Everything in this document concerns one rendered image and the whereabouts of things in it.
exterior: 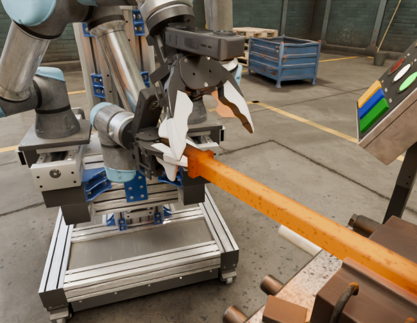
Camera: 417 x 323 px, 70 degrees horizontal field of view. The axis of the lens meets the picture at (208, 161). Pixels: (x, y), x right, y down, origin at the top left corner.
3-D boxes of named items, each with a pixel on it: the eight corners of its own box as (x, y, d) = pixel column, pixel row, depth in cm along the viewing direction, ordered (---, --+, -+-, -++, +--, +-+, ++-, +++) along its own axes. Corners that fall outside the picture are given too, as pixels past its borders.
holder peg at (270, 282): (257, 291, 44) (259, 279, 43) (269, 282, 45) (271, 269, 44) (280, 310, 41) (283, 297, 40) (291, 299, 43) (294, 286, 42)
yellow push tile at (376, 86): (357, 107, 84) (379, 85, 80) (357, 100, 90) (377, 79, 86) (363, 111, 83) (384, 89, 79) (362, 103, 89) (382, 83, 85)
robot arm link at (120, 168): (151, 170, 81) (148, 132, 76) (121, 189, 73) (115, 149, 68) (131, 162, 85) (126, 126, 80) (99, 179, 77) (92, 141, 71)
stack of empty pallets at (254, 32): (218, 59, 764) (218, 27, 730) (245, 56, 805) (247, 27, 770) (248, 66, 669) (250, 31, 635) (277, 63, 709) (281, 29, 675)
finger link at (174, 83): (185, 129, 41) (197, 75, 44) (192, 126, 40) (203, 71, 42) (155, 116, 39) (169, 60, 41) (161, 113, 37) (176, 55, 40)
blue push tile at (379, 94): (358, 118, 75) (382, 94, 71) (357, 109, 82) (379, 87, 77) (364, 122, 75) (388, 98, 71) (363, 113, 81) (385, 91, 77)
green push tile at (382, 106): (359, 131, 67) (386, 106, 63) (358, 121, 73) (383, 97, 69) (366, 136, 67) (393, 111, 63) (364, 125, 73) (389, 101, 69)
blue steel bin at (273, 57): (245, 74, 601) (248, 35, 567) (280, 71, 624) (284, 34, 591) (276, 88, 500) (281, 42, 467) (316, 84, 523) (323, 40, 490)
